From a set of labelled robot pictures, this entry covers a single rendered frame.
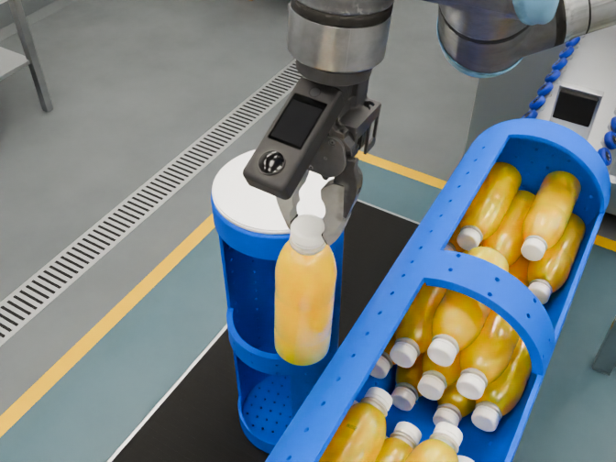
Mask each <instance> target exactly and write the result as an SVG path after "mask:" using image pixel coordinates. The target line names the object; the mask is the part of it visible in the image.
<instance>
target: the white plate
mask: <svg viewBox="0 0 616 462"><path fill-rule="evenodd" d="M254 152H255V150H251V151H249V152H247V153H244V154H242V155H240V156H238V157H236V158H234V159H232V160H230V161H229V162H228V163H227V164H226V165H225V166H224V167H223V168H222V169H221V170H220V171H219V172H218V173H217V175H216V176H215V178H214V183H213V187H212V196H213V200H214V205H215V207H216V209H217V210H218V212H219V213H220V214H221V215H222V216H223V217H224V218H225V219H226V220H228V221H229V222H231V223H232V224H234V225H236V226H239V227H241V228H244V229H246V230H248V231H252V232H256V233H261V234H269V235H283V234H290V233H291V230H290V229H289V228H288V227H287V225H286V223H285V221H284V218H283V216H282V214H281V210H280V208H279V206H278V203H277V200H276V196H274V195H271V194H269V193H267V192H263V191H261V190H259V189H257V188H254V187H252V186H250V185H248V183H247V181H246V179H245V178H244V176H243V169H244V168H245V167H246V165H247V164H248V161H249V160H250V158H251V156H252V155H253V153H254ZM334 178H335V177H330V178H329V179H328V180H327V181H326V180H324V179H323V178H322V176H321V175H320V174H318V173H315V172H312V171H309V174H308V177H307V179H306V182H305V184H304V185H303V186H302V188H301V189H300V190H299V195H300V201H299V202H298V203H297V214H298V216H301V215H315V216H318V217H320V218H321V219H322V220H323V218H324V216H325V205H324V203H323V201H322V199H321V189H322V188H323V187H324V186H325V185H326V183H327V182H328V181H330V180H333V179H334Z"/></svg>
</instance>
